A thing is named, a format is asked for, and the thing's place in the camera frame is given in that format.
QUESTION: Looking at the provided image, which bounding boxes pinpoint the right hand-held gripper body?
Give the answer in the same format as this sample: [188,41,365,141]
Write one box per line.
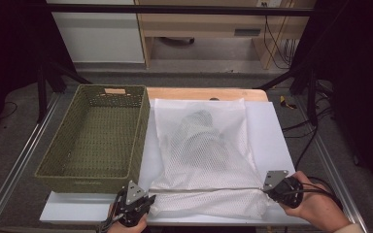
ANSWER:
[262,169,304,209]

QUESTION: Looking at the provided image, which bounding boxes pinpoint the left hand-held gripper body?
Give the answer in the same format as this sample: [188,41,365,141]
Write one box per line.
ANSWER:
[115,181,150,227]

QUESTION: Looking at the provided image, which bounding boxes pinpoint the white mesh laundry bag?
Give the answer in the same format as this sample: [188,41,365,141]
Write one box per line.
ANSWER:
[149,97,275,221]

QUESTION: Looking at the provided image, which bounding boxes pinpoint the light blue denim jeans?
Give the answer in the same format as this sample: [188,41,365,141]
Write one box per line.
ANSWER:
[171,110,241,183]

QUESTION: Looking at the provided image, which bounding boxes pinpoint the green woven basket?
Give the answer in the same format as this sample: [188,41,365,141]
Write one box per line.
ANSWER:
[34,83,151,195]

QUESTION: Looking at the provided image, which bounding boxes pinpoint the person's left hand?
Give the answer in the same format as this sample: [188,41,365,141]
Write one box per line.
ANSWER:
[106,203,149,233]

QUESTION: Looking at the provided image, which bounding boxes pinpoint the person's right hand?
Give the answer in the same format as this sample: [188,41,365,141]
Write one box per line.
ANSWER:
[283,171,351,231]

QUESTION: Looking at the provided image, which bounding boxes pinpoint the white board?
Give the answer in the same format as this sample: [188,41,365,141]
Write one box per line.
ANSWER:
[39,98,309,226]

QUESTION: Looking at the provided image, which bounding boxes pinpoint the yellow and black tool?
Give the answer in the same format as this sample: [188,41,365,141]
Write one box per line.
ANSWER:
[279,95,298,110]

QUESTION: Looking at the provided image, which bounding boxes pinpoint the black metal stand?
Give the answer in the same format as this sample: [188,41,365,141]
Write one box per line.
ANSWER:
[35,48,93,124]
[255,61,320,127]

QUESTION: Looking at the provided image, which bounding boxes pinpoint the black curtain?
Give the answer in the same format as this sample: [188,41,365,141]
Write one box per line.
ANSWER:
[290,0,373,202]
[0,0,77,137]

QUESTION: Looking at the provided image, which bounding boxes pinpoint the black object under desk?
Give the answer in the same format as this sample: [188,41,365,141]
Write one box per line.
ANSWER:
[157,36,196,47]

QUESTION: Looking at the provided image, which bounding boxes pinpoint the white cabinet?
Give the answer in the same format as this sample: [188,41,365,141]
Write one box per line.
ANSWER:
[45,0,145,64]

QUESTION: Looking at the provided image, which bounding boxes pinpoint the wooden desk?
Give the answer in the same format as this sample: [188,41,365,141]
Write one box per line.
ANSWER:
[134,0,317,71]

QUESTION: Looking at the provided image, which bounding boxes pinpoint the black horizontal bar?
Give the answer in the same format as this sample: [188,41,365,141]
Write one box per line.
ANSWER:
[43,3,319,17]

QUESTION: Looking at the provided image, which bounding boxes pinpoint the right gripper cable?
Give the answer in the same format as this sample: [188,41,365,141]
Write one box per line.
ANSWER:
[289,176,344,212]

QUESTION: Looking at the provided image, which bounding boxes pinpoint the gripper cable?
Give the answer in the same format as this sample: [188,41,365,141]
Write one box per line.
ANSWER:
[289,176,344,212]
[96,193,124,233]

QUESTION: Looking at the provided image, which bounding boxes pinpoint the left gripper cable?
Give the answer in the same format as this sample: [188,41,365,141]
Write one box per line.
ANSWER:
[96,193,124,233]

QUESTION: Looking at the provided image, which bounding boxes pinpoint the aluminium rail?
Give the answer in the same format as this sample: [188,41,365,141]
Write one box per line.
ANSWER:
[0,93,61,233]
[295,96,368,233]

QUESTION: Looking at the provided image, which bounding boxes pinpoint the thin black floor cable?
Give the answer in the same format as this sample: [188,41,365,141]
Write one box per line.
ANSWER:
[0,101,18,122]

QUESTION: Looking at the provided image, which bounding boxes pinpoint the black cables under desk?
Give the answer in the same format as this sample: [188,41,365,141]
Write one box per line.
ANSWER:
[262,14,297,71]

